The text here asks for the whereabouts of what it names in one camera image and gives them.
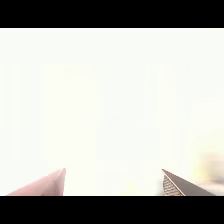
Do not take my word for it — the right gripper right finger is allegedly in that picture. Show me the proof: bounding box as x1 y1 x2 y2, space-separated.
161 168 217 197

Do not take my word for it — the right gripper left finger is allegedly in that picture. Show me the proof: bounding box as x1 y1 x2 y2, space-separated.
6 167 67 197

